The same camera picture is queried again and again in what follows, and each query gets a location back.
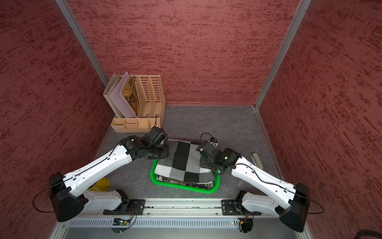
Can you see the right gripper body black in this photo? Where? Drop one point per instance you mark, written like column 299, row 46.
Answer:
column 211, row 162

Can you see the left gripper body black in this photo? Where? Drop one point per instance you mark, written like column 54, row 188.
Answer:
column 157, row 151

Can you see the green plastic basket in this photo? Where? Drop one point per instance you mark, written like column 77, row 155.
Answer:
column 153, row 177

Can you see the grey black checked scarf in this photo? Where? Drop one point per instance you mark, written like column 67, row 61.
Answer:
column 184, row 163

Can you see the brown plaid scarf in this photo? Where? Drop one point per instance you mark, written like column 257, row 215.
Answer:
column 207, row 186

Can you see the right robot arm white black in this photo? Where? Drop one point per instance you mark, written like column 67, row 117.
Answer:
column 289, row 202

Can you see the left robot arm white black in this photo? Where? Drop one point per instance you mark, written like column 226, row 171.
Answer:
column 69, row 194

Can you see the beige wooden file organizer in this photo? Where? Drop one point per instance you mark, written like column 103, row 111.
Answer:
column 152, row 106

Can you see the yellow patterned book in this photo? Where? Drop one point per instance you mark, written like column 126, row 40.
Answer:
column 130, row 94

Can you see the lilac folder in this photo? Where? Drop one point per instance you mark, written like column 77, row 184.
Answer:
column 121, row 103

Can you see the yellow round object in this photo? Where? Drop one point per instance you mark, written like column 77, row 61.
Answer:
column 100, row 186

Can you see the beige folder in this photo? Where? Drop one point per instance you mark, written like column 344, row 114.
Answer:
column 109, row 94

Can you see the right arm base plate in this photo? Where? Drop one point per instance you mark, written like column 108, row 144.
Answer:
column 231, row 208

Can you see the aluminium front rail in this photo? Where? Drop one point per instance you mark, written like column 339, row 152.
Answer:
column 195, row 207

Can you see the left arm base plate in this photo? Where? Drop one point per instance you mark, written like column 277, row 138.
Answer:
column 134, row 207

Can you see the left circuit board with wires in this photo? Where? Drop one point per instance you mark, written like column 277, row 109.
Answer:
column 121, row 222

